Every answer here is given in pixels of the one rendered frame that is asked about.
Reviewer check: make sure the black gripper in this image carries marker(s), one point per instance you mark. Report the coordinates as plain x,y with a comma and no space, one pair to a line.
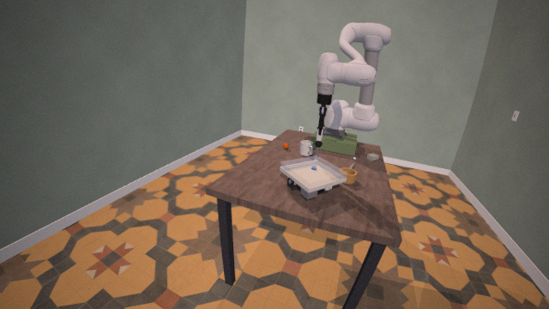
323,100

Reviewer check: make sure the white ceramic mug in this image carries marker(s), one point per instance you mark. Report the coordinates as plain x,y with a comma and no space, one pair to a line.
306,149

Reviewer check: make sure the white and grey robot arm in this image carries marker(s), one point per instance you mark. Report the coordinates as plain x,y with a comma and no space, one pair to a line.
361,72

